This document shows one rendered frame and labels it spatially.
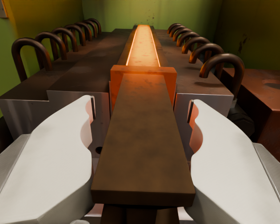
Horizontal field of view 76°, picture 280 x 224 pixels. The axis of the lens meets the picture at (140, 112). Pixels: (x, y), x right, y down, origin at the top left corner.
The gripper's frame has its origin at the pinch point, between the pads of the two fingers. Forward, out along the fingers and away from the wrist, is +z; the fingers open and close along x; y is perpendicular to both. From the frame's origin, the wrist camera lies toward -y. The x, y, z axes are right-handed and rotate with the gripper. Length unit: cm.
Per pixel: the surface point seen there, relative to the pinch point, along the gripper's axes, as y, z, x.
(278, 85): 2.3, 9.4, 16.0
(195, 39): -1.7, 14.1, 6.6
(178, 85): 0.8, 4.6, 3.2
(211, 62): -1.3, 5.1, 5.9
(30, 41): -1.7, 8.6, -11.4
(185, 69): 0.8, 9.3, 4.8
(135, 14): -2, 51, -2
